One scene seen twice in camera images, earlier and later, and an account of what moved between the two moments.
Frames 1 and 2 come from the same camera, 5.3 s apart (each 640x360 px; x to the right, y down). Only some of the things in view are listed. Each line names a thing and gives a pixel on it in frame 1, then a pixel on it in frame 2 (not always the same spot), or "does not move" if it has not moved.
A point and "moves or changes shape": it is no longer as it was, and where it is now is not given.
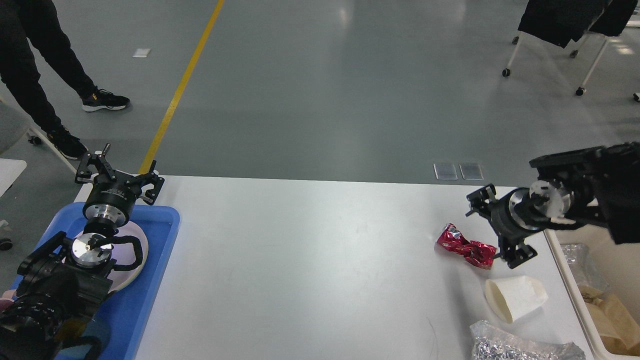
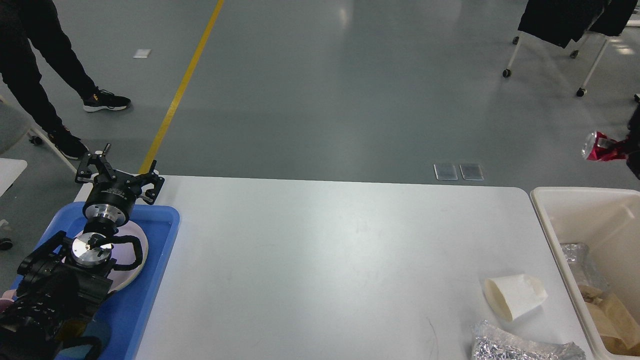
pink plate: [124, 253] does not move
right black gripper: [512, 216] → [630, 144]
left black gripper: [112, 197] does not move
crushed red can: [451, 239] moves or changes shape
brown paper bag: [619, 332] does not move
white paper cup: [512, 297] does not move
